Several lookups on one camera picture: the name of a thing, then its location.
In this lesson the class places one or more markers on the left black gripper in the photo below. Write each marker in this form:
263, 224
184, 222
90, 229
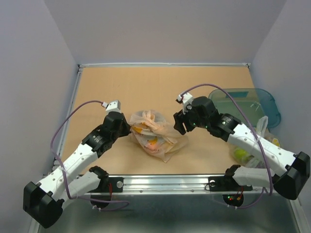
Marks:
126, 130

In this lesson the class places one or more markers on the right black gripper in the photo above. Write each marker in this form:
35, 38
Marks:
179, 119

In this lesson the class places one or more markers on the orange printed plastic bag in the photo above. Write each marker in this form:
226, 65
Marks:
156, 135

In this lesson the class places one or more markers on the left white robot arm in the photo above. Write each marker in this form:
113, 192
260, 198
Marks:
45, 200

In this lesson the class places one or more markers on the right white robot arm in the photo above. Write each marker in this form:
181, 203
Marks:
285, 172

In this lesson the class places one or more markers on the bag of green fruit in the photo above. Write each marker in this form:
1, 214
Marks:
246, 159

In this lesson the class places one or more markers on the teal plastic tray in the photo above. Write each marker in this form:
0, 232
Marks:
254, 102

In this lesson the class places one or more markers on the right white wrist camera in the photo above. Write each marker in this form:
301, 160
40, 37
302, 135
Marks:
186, 100

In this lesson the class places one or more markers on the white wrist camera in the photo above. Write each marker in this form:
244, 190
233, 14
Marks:
186, 100
114, 106

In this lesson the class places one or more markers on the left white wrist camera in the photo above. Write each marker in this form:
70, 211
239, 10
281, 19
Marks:
114, 106

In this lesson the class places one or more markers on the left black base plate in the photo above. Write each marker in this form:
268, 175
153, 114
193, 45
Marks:
116, 184

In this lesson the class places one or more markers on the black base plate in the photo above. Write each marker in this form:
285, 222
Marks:
116, 184
218, 184

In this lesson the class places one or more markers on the aluminium left rail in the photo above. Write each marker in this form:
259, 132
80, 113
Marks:
58, 139

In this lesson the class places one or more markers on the aluminium rail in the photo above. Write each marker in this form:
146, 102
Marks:
165, 183
58, 139
161, 64

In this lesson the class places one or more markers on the aluminium front rail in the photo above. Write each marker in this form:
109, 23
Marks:
165, 183

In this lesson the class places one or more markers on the aluminium back rail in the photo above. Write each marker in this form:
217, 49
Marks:
161, 64

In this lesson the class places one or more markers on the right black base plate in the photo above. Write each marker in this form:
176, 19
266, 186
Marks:
218, 184

